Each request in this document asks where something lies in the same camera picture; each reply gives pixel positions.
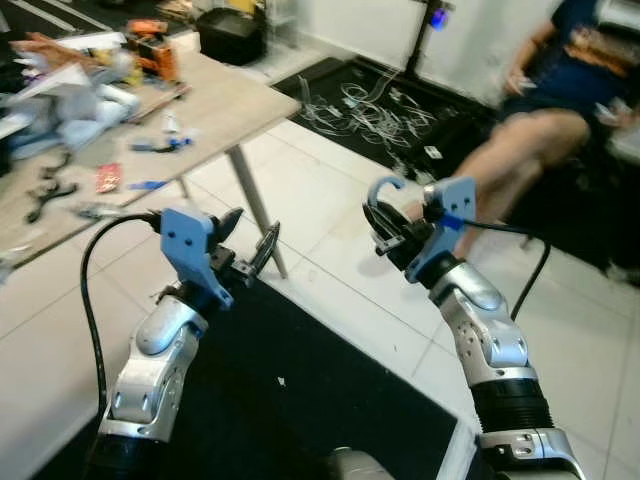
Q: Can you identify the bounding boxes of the long grey metal table leg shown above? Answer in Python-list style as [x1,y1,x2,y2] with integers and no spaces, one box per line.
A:
[226,146,290,280]

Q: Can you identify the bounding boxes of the long blue tool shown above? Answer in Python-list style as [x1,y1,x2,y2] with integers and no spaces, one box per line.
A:
[129,136,193,154]

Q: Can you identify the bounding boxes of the plain black floor mat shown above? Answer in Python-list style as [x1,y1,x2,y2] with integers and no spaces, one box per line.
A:
[30,268,461,480]

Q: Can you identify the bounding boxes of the red snack packet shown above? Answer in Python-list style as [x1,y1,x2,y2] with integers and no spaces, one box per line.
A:
[96,162,124,194]

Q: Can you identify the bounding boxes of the black stand with blue light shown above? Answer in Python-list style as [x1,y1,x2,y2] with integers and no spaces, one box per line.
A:
[404,0,453,77]

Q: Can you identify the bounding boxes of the seated person in blue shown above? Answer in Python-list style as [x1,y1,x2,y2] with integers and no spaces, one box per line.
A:
[400,0,640,233]

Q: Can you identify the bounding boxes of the black pliers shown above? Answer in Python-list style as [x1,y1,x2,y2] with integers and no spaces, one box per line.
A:
[24,178,80,225]

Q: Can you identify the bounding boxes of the black bag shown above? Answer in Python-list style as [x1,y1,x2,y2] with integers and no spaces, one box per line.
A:
[194,7,268,67]

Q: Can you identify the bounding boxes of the orange power tool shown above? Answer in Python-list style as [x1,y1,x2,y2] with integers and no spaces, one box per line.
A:
[124,18,182,83]

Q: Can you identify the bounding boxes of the pile of white grey clutter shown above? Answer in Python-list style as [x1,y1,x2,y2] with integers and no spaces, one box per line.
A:
[0,58,143,153]

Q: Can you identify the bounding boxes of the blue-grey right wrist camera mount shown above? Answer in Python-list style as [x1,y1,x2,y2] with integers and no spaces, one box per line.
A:
[404,177,480,287]

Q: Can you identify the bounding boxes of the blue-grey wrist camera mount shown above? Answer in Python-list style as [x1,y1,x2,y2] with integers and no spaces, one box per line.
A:
[159,207,218,292]
[404,177,480,287]

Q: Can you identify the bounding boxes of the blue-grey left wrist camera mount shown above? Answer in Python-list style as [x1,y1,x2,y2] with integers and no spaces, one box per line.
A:
[159,207,218,292]

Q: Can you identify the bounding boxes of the tangle of white cables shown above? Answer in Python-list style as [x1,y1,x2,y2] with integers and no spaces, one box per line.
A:
[298,78,438,153]

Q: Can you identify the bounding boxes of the black floor mat with cables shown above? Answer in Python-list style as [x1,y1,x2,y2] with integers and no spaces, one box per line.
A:
[270,55,640,273]

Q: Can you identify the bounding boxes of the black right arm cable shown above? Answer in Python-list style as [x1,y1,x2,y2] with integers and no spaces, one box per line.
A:
[458,218,553,323]

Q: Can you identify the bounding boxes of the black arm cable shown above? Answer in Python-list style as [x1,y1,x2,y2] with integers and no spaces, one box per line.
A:
[79,212,163,413]
[458,218,553,323]

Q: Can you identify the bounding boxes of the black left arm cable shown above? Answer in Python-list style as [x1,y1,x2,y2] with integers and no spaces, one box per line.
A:
[79,212,163,413]

